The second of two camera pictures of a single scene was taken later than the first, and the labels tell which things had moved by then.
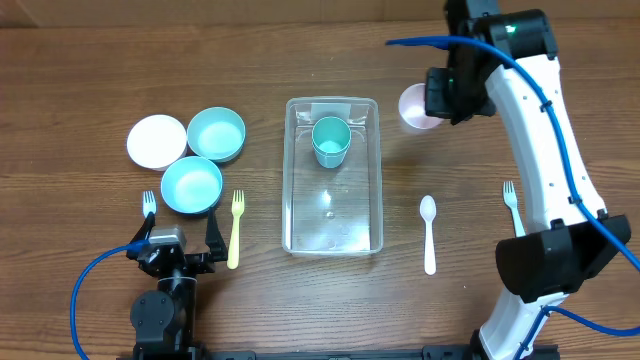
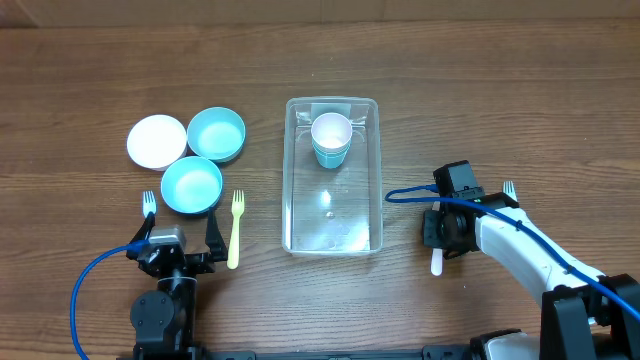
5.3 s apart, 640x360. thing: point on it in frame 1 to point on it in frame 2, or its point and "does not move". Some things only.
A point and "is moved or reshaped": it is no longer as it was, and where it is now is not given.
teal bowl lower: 191,185 does not move
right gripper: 438,106 to 430,239
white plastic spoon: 428,209 is moved or reshaped
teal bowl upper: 216,133 does not move
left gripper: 216,247 does not move
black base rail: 189,352 does not move
